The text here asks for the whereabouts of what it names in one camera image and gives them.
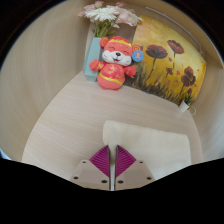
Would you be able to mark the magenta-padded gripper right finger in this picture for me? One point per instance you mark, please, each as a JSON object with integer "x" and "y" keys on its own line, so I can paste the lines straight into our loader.
{"x": 133, "y": 173}

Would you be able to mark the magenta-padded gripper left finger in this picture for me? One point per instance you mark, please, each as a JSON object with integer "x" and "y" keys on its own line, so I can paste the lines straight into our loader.
{"x": 91, "y": 173}

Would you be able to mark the cream white towel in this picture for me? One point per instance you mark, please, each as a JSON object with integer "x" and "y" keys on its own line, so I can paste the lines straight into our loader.
{"x": 156, "y": 146}

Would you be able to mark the small plant in white pot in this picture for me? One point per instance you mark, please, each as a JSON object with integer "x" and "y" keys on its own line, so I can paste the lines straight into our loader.
{"x": 184, "y": 106}

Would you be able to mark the red plush mouse toy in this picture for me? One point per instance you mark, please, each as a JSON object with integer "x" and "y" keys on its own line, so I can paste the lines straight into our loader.
{"x": 113, "y": 71}

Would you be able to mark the light blue vase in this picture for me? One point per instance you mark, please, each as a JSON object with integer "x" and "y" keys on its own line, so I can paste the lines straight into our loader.
{"x": 91, "y": 61}

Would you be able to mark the yellow poppy flower painting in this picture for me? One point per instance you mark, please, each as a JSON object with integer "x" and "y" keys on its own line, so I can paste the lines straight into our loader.
{"x": 166, "y": 66}

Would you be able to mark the slim white light bar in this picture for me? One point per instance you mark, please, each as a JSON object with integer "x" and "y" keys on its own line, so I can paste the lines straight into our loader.
{"x": 176, "y": 23}

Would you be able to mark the pink and white flower bouquet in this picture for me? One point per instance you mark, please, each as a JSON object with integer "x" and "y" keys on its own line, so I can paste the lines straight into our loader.
{"x": 106, "y": 15}

